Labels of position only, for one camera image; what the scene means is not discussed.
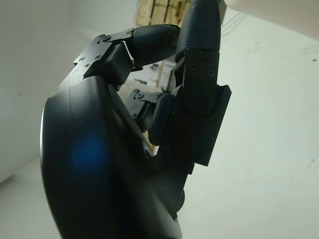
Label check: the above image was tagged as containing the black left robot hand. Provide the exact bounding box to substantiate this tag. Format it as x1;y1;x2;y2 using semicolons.
39;0;232;239

